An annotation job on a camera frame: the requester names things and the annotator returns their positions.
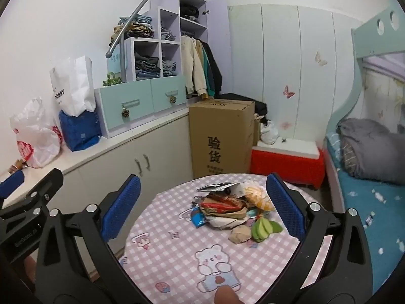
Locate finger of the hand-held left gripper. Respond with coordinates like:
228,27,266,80
0,168,64,229
0,169,26,201

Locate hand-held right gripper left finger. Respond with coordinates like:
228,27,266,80
34,174,151,304

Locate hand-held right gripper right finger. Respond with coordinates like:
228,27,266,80
253,173,376,304

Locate red snack wrapper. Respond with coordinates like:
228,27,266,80
199,196,249,216

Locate blue snack wrapper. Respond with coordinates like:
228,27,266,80
191,207,207,229

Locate person's left hand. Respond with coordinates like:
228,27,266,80
24,255,38,284

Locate person's right hand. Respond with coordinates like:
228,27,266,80
214,286,238,304

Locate yellow foam fruit net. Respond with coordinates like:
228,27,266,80
245,185,275,212

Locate green fruit peel pieces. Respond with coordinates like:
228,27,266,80
251,217,283,243

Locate red plastic crate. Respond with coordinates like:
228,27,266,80
250,148,326,191

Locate white plastic wrapper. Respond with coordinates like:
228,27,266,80
228,182,251,197

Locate brown crumpled paper ball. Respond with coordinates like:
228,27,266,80
229,225,253,244

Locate white red plastic bag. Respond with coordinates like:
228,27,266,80
9,97,62,168

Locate white crate lid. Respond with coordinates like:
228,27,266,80
256,139,320,159

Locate blue bag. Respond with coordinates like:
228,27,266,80
59,109,102,152

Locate black white packet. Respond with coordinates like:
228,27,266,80
197,182,235,197

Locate cream cabinet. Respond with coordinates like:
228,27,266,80
0,106,197,260

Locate small white plastic bag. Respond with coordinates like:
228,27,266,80
260,121,279,145

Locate plaid pillow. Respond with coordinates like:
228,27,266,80
340,139,359,176

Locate blue printed bedsheet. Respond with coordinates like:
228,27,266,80
326,133,405,292

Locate tall cardboard box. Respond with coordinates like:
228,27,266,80
189,99,256,179

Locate black clothes pile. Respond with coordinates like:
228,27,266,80
218,93,268,121

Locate white paper bag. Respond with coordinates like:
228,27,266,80
50,56,96,117

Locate grey blanket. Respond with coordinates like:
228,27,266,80
337,118,405,186

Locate teal drawer unit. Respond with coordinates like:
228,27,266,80
94,75,188,139

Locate green artificial plant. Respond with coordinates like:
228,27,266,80
103,72,123,87

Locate folded dark jeans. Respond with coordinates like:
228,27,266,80
134,51,160,81

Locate folded blue clothes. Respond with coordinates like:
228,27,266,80
161,60,178,77

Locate white wardrobe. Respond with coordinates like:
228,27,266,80
228,4,364,143

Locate black hanging jacket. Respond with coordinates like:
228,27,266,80
202,40,224,99

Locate cream hanging jacket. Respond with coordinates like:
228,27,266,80
180,35,208,97

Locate metal handrail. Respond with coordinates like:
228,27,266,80
106,0,208,59

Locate stack of folded clothes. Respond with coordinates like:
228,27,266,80
109,16,154,46

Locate purple shelf unit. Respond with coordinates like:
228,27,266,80
125,0,233,97

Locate folded black clothes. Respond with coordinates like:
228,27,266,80
180,4,200,23

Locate teal bunk bed frame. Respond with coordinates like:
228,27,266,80
324,0,405,292

